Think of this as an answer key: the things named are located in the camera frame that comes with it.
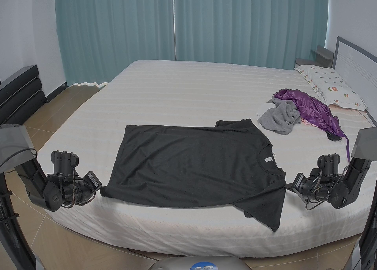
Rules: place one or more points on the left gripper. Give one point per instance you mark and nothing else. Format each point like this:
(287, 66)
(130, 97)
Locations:
(88, 187)

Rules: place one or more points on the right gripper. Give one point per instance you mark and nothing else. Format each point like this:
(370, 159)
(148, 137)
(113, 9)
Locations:
(306, 187)

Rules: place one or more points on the black T-shirt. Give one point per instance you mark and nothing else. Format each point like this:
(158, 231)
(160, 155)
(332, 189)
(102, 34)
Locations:
(191, 168)

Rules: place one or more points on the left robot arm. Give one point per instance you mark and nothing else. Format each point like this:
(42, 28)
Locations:
(35, 180)

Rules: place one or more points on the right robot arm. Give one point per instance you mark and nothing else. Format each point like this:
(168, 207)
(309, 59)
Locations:
(353, 174)

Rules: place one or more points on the bed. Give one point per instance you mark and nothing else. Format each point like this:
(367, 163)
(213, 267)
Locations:
(191, 92)

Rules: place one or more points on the pink garment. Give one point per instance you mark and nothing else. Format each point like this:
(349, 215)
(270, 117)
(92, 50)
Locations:
(304, 121)

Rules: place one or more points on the grey garment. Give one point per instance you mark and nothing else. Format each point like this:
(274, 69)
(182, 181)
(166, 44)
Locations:
(279, 120)

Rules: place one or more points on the purple satin garment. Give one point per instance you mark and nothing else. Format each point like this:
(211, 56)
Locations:
(315, 106)

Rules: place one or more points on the white garment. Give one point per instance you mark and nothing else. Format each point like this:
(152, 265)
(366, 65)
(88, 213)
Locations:
(263, 111)

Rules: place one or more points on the white printed pillow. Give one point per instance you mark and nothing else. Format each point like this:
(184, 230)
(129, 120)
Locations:
(332, 86)

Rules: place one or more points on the black chest of drawers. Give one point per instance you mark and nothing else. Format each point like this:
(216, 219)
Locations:
(20, 95)

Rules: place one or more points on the grey bedside table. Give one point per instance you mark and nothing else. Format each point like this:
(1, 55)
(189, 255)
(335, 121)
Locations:
(321, 55)

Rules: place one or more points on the blue-green curtain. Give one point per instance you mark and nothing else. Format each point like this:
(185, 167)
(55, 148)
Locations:
(117, 24)
(250, 18)

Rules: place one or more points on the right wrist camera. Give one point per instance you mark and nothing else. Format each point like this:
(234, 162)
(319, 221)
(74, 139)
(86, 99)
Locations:
(315, 173)

